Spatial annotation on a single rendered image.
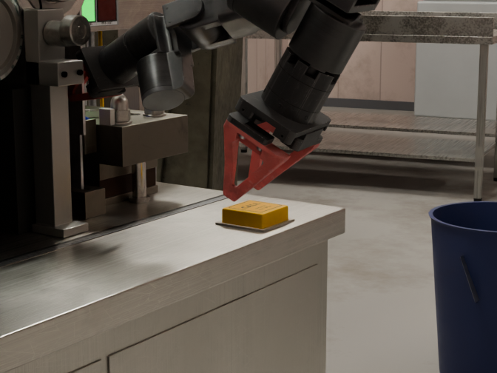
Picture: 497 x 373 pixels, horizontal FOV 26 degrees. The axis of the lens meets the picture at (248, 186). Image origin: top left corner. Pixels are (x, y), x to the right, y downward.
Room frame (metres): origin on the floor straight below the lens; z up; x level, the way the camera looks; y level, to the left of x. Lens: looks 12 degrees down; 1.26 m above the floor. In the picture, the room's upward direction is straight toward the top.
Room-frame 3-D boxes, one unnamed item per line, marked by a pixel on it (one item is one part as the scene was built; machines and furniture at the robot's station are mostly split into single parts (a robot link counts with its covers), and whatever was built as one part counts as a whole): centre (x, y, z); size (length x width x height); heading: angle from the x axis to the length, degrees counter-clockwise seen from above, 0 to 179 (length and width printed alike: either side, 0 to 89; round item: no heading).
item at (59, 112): (1.45, 0.26, 1.05); 0.06 x 0.05 x 0.31; 56
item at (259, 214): (1.50, -0.01, 0.91); 0.07 x 0.07 x 0.02; 56
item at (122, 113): (1.60, 0.19, 1.05); 0.04 x 0.04 x 0.04
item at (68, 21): (1.43, 0.23, 1.18); 0.04 x 0.02 x 0.04; 146
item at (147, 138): (1.74, 0.31, 1.00); 0.40 x 0.16 x 0.06; 56
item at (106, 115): (1.59, 0.21, 1.04); 0.02 x 0.01 x 0.02; 56
